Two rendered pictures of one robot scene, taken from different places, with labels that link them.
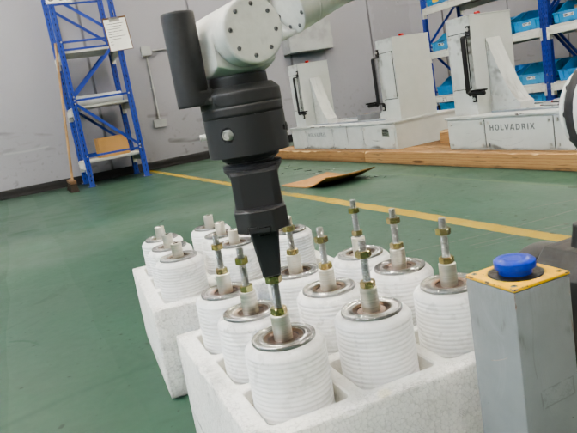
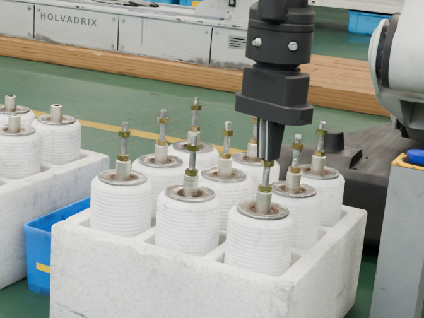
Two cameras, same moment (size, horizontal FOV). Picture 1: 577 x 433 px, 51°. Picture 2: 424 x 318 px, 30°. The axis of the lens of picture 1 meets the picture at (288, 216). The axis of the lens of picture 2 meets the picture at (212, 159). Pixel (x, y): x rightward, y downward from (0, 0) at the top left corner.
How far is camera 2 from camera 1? 0.83 m
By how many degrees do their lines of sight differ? 43
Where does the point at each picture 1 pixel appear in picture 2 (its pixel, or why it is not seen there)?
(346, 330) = (291, 205)
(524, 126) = (84, 21)
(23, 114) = not seen: outside the picture
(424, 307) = not seen: hidden behind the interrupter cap
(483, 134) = (32, 21)
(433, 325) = not seen: hidden behind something
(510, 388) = (414, 236)
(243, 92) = (310, 15)
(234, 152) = (294, 60)
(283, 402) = (277, 259)
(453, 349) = (327, 221)
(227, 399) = (211, 265)
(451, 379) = (342, 240)
